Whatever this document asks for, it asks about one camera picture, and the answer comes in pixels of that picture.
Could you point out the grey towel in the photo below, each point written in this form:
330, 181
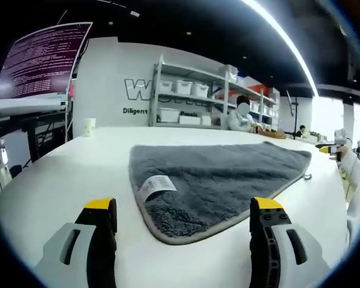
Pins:
216, 183

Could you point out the person's right hand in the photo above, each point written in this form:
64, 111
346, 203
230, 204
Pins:
338, 156

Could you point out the black tripod stand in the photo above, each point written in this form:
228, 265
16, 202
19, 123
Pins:
294, 114

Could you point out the brown bag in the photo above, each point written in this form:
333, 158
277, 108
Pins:
273, 135

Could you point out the black cabinet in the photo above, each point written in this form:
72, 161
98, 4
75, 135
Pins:
48, 136

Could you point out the white paper cup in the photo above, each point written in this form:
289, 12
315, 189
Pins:
89, 127

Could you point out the group of white storage boxes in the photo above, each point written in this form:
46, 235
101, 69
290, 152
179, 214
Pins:
184, 87

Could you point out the white standing desk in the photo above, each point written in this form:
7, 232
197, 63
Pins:
27, 105

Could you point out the pink flag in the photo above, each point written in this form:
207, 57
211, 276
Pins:
72, 90

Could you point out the grey metal shelf rack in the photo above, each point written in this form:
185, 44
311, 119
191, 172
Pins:
152, 99

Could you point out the computer monitor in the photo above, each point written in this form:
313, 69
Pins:
42, 60

